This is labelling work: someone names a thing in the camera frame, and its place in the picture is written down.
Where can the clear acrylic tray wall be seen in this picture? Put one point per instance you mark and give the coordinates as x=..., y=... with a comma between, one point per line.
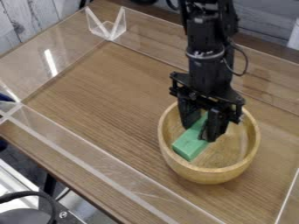
x=90, y=86

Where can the brown wooden bowl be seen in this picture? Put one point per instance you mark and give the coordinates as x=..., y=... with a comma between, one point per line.
x=226, y=157

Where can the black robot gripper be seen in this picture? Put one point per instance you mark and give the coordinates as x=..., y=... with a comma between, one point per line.
x=205, y=93

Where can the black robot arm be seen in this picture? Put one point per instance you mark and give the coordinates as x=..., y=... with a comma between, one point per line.
x=210, y=23

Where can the black metal bracket with screw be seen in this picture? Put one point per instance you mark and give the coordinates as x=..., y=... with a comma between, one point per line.
x=64, y=216

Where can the green rectangular block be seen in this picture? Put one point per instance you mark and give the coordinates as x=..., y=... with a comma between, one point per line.
x=187, y=145

